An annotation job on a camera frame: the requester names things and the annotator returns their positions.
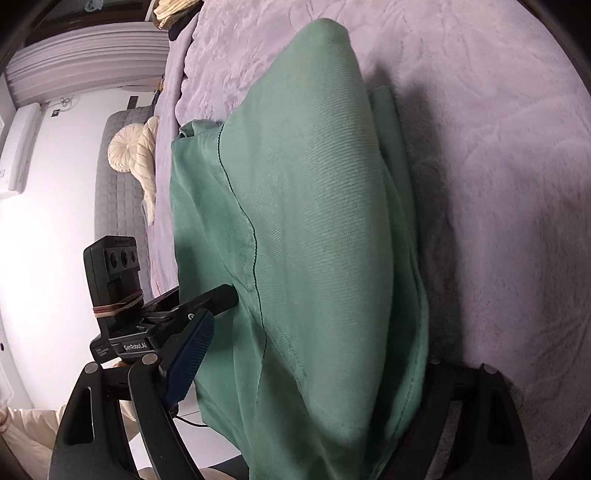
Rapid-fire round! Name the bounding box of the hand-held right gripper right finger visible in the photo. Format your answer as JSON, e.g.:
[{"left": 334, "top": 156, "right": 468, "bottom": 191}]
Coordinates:
[{"left": 374, "top": 357, "right": 534, "bottom": 480}]

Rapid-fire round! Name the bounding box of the grey quilted headboard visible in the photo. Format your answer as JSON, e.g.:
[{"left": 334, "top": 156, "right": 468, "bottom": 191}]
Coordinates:
[{"left": 93, "top": 107, "right": 155, "bottom": 298}]

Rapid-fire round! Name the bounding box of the person's cream clothing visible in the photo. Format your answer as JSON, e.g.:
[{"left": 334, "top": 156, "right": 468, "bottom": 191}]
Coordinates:
[{"left": 0, "top": 401, "right": 155, "bottom": 480}]

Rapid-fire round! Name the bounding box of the cream crumpled cloth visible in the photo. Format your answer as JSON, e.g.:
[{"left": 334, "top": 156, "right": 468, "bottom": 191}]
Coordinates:
[{"left": 154, "top": 0, "right": 204, "bottom": 29}]

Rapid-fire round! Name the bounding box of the grey pleated curtain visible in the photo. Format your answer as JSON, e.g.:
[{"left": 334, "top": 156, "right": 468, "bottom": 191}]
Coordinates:
[{"left": 4, "top": 31, "right": 169, "bottom": 110}]

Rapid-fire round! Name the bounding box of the cream shell-shaped pillow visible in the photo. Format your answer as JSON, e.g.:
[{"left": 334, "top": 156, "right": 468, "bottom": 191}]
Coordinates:
[{"left": 107, "top": 116, "right": 160, "bottom": 221}]

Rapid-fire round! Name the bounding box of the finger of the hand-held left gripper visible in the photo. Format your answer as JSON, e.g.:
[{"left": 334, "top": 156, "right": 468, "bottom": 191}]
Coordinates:
[{"left": 184, "top": 284, "right": 240, "bottom": 318}]

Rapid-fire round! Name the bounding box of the white air conditioner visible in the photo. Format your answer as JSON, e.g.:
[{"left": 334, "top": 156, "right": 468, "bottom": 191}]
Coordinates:
[{"left": 0, "top": 104, "right": 43, "bottom": 200}]

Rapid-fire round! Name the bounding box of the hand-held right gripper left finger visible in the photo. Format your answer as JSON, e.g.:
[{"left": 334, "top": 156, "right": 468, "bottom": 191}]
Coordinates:
[{"left": 50, "top": 310, "right": 215, "bottom": 480}]

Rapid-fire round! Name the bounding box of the purple plush blanket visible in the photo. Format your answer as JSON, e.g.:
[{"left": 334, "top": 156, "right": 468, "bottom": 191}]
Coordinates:
[{"left": 150, "top": 0, "right": 591, "bottom": 416}]

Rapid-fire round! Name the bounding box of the green work jacket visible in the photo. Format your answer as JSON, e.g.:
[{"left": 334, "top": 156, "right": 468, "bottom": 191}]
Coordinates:
[{"left": 170, "top": 19, "right": 430, "bottom": 480}]

